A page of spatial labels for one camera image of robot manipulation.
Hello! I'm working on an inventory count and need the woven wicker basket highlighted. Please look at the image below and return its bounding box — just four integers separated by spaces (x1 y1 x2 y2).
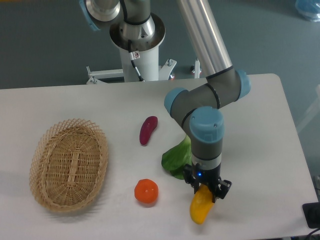
29 118 109 213

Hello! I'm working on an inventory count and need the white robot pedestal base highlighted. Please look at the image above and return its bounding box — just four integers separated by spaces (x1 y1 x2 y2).
86 13 177 85

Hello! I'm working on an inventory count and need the orange tangerine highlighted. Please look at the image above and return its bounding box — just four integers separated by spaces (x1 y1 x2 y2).
134 178 159 204

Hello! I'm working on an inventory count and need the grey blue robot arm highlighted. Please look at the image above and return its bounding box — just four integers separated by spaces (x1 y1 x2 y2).
79 0 251 201

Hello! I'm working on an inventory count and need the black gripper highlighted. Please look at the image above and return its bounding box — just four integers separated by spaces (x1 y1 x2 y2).
182 163 232 203

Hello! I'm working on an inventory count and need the green bok choy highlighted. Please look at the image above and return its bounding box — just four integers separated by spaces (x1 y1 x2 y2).
161 135 192 180

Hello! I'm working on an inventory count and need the purple sweet potato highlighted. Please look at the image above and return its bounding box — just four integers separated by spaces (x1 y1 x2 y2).
139 116 158 146

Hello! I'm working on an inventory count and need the black device at table edge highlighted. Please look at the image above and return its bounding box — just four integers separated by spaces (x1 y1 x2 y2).
302 202 320 229

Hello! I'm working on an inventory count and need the yellow mango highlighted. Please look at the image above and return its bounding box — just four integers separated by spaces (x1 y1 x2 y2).
189 184 214 225

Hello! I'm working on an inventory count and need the black cable on pedestal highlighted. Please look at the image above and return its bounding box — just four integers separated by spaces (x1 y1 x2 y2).
127 39 145 82

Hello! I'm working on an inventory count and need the blue plastic bag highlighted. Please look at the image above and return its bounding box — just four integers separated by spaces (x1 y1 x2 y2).
295 0 320 22

